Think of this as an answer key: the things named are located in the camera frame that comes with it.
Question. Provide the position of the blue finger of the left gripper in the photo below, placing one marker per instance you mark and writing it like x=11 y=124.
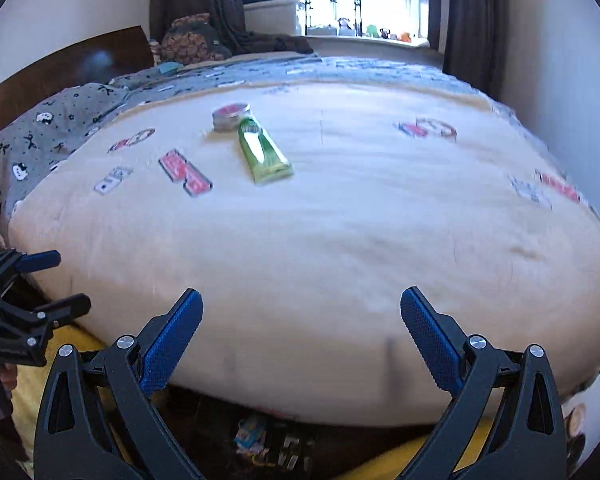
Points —
x=38 y=262

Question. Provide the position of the purple plush toy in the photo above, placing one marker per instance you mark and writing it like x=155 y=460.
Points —
x=345 y=28

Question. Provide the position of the beige cartoon blanket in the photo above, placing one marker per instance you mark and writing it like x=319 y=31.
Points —
x=302 y=277

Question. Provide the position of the dark wooden headboard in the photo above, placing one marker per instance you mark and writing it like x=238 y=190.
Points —
x=96 y=59

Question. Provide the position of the grey patterned bed sheet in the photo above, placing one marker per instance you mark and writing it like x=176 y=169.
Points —
x=49 y=132

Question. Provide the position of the brown patterned cushion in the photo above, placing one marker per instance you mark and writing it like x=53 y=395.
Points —
x=192 y=40

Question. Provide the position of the person's left hand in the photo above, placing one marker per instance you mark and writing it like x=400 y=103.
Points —
x=9 y=376

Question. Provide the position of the dark curtain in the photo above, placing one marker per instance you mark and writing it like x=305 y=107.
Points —
x=471 y=35
x=227 y=17

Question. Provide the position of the left dark curtain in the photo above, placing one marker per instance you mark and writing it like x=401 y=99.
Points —
x=227 y=17

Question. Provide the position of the green plush toy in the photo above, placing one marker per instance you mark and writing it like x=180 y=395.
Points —
x=372 y=31

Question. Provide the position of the right dark curtain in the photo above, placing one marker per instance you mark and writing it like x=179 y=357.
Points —
x=471 y=35

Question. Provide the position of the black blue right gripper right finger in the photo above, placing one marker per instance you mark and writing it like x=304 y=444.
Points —
x=527 y=439

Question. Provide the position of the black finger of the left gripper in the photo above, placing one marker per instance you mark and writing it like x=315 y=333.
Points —
x=65 y=311

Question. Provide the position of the white storage box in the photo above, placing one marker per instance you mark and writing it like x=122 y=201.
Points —
x=274 y=17

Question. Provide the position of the blue snack packet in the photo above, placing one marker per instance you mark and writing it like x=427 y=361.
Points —
x=250 y=434

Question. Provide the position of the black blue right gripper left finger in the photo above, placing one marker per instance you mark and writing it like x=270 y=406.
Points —
x=96 y=419

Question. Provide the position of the green hand cream tube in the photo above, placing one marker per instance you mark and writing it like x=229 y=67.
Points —
x=265 y=160

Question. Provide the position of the pink lid metal tin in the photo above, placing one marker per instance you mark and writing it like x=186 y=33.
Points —
x=228 y=117

